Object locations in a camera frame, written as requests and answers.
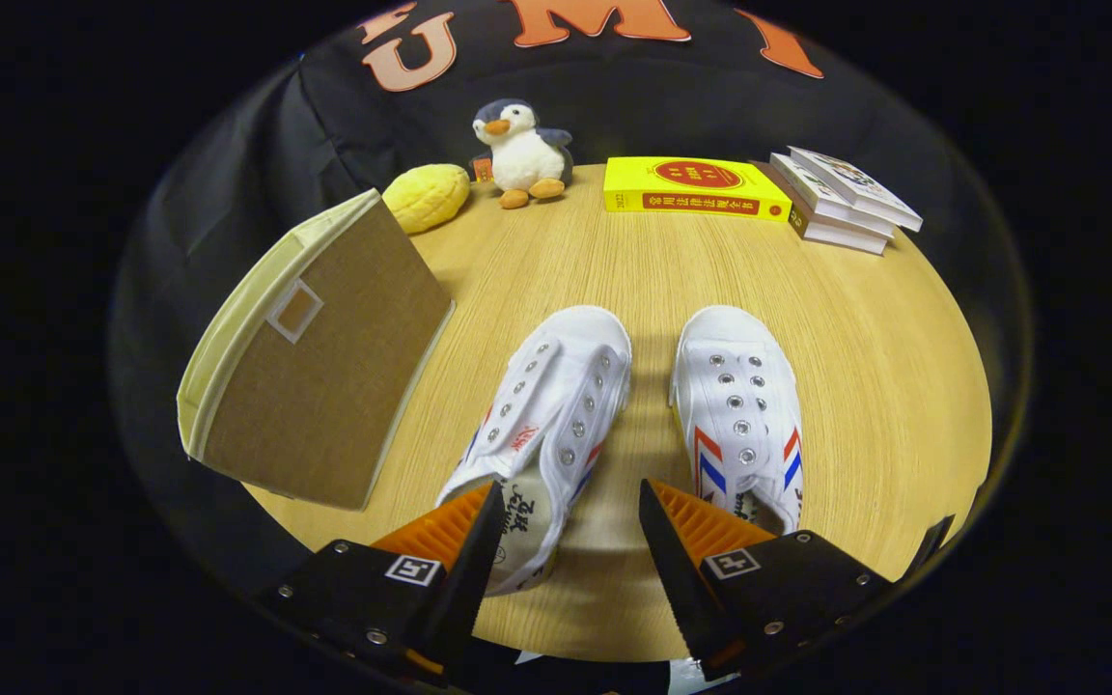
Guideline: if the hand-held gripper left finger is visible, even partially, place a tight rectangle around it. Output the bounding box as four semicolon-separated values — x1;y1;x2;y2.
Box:
257;481;509;688

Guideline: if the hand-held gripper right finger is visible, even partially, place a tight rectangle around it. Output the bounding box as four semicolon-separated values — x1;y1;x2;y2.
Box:
638;478;897;681

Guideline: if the beige fabric storage box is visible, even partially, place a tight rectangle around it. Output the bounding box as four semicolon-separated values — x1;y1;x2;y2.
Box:
177;188;457;512

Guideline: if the white canvas shoe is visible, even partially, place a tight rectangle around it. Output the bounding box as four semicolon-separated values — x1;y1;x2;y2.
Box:
435;305;633;598
669;305;805;535

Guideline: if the yellow bun plush toy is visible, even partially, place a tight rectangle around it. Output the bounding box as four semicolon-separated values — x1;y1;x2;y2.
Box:
381;163;472;235

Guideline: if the yellow book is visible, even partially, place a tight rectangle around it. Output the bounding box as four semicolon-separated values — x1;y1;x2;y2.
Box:
602;156;794;223

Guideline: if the penguin plush toy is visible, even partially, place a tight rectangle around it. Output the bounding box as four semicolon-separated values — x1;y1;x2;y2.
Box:
471;98;575;210

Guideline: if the white illustrated book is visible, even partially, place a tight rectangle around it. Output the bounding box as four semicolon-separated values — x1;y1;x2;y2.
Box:
788;146;925;234

